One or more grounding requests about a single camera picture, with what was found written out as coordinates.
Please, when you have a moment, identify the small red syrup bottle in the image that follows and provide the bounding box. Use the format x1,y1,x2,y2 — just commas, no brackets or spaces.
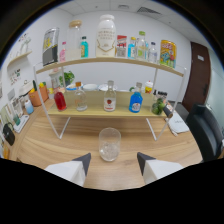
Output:
53,87,68,112

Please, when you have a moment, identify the orange storage container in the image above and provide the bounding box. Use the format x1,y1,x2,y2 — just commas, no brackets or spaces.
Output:
28,85,50,108

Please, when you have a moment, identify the green potted plant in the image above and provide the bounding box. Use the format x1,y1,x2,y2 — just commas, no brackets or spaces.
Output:
59,70,75,87

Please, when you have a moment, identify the blue rimmed bowl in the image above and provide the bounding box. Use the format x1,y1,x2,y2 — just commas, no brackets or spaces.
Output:
65,84,78,93

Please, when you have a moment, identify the black cylindrical tool handle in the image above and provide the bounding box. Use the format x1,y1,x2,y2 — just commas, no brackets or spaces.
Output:
162,105,174,119

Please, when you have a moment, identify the blue gin bottle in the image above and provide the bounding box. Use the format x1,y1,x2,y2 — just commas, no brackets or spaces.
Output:
128,82,144,114

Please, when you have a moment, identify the white tray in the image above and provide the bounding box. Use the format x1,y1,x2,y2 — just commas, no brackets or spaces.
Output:
12,114,30,134

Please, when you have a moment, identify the clear bottle with orange cap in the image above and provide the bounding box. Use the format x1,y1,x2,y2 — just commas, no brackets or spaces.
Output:
74,81,88,112

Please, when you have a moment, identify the black bag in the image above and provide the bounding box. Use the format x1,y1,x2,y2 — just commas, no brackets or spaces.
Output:
2,122,16,147

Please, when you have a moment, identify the dark brown door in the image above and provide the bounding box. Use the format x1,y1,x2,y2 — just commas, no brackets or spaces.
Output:
182,41,212,113

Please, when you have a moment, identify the yellow drink can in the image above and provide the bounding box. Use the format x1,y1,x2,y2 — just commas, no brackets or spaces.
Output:
159,39,178,69

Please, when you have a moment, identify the large white bottle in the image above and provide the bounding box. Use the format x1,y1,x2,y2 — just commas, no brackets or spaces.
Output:
95,14,117,58

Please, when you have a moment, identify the ceiling air vent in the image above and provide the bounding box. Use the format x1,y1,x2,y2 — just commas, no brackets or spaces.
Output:
136,6,163,15

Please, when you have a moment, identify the white bottle with blue base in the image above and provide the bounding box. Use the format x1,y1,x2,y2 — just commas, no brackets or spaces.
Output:
24,99,35,115

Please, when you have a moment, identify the glass jar with cork lid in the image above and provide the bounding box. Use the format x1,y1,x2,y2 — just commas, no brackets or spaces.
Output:
65,19,83,62

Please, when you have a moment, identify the clear bottle with green cap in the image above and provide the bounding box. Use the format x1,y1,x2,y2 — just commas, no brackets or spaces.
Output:
135,30,148,61

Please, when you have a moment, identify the red and white box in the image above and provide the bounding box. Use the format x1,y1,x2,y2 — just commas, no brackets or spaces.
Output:
115,34,128,59

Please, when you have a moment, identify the small pink bottle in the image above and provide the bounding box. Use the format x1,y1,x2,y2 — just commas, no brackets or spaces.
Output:
59,41,67,63

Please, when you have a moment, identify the black and yellow can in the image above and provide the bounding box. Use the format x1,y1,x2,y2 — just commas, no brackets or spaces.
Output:
42,27,60,67

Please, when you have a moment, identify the white frame wooden shelf rack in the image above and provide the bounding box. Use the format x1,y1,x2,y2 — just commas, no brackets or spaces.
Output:
33,56,188,142

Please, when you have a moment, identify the black chair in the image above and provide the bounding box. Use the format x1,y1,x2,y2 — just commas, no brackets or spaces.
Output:
185,103,224,163

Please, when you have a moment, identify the small clear bottle blue cap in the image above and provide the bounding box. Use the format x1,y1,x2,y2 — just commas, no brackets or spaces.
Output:
147,41,158,64

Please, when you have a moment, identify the clear drinking glass with ice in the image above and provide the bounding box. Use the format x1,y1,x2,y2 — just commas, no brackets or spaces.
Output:
98,127,122,163

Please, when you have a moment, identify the wooden wall shelf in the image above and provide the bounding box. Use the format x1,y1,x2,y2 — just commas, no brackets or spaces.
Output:
6,49,33,69

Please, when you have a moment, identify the white bowl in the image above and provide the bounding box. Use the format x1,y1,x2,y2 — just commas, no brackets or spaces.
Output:
82,83,99,92
98,83,118,92

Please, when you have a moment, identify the clear vodka bottle red label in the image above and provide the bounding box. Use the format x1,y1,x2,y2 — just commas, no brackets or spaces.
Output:
103,80,117,112

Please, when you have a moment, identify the yellow and white cup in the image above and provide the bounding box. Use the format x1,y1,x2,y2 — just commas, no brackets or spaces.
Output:
144,80,154,94

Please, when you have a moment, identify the small teal bottle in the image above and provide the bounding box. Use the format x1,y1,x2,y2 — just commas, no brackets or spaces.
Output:
80,35,90,59

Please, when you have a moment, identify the glass cup of green limes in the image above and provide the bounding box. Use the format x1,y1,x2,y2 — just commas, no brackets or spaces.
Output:
151,96,167,116

